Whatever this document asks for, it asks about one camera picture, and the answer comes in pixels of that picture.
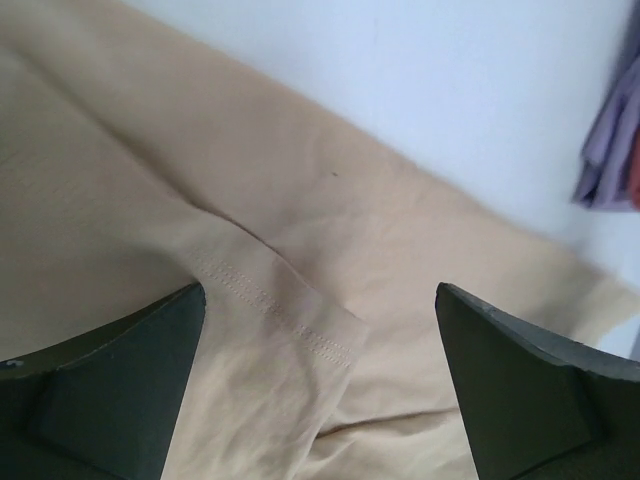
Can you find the folded red t shirt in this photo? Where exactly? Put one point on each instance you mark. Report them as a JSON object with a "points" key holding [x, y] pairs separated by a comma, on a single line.
{"points": [[634, 178]]}

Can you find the beige t shirt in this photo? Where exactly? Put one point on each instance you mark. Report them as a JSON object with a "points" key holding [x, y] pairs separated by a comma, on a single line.
{"points": [[136, 160]]}

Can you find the folded purple t shirt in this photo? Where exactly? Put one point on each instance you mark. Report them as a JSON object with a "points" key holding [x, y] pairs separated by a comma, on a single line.
{"points": [[603, 182]]}

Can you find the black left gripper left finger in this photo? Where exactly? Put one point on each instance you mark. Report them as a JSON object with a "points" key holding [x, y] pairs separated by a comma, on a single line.
{"points": [[104, 404]]}

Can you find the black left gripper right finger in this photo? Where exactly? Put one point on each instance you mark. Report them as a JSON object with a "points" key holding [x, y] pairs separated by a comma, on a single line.
{"points": [[535, 404]]}

